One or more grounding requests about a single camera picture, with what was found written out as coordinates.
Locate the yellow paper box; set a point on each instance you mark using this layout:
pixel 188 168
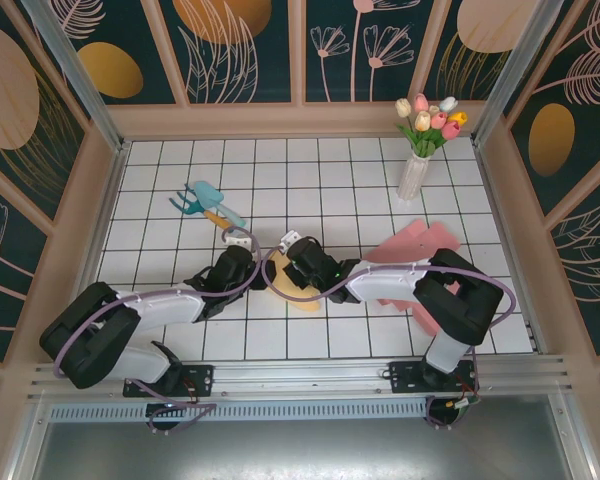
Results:
pixel 305 304

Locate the pink paper box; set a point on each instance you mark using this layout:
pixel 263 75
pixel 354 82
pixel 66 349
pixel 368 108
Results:
pixel 410 245

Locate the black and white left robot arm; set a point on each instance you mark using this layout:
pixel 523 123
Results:
pixel 160 305

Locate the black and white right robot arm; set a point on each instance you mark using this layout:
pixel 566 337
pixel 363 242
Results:
pixel 390 285

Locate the light blue garden trowel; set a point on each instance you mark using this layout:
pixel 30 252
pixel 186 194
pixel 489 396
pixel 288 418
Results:
pixel 207 192

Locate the white ribbed vase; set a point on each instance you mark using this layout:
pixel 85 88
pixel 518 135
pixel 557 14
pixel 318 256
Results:
pixel 411 177

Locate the pastel tulip bouquet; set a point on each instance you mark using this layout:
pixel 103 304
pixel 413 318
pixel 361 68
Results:
pixel 430 125

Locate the brushed metal panel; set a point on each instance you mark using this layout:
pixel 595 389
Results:
pixel 305 450

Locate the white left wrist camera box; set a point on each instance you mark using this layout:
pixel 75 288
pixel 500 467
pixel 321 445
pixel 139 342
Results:
pixel 237 242

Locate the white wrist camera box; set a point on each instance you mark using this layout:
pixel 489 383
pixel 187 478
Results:
pixel 290 237
pixel 237 242

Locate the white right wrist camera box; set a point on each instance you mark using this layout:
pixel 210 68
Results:
pixel 290 237

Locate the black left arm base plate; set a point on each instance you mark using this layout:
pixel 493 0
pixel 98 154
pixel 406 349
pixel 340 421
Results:
pixel 200 377

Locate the aluminium mounting rail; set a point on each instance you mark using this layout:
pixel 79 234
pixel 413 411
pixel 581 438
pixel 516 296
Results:
pixel 305 375

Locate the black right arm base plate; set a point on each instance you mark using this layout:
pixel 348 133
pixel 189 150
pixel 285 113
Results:
pixel 405 377

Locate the aluminium frame post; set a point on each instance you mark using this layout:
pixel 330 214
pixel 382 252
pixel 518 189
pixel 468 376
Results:
pixel 515 70
pixel 80 80

